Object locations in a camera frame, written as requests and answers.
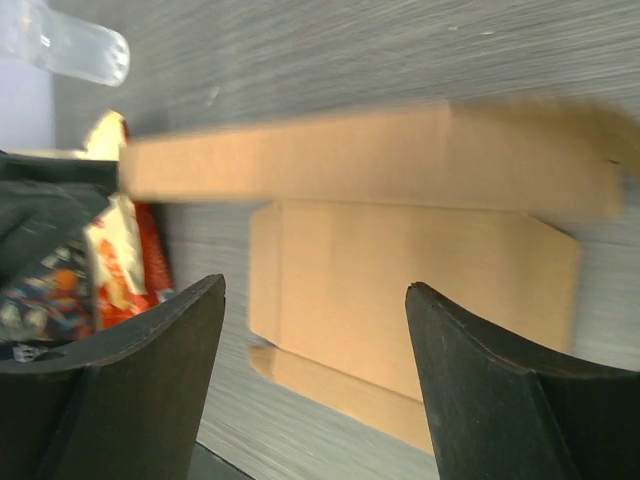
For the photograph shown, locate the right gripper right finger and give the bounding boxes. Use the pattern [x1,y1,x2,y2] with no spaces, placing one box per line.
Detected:
[405,283,639,479]

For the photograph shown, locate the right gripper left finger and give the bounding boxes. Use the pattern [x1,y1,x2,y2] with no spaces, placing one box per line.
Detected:
[1,275,226,479]

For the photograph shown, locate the small cardboard box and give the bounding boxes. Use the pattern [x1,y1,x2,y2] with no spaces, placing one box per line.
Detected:
[119,97,639,450]

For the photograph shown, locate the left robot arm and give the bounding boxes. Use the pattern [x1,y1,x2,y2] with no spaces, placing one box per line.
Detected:
[1,152,118,291]

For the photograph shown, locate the beige canvas tote bag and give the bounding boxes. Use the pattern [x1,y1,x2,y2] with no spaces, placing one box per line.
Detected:
[1,240,96,344]

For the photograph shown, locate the cassava chips bag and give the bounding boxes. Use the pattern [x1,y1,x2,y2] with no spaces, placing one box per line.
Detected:
[82,110,176,331]

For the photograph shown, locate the clear plastic water bottle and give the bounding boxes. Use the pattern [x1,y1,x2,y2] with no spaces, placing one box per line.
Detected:
[1,1,130,87]

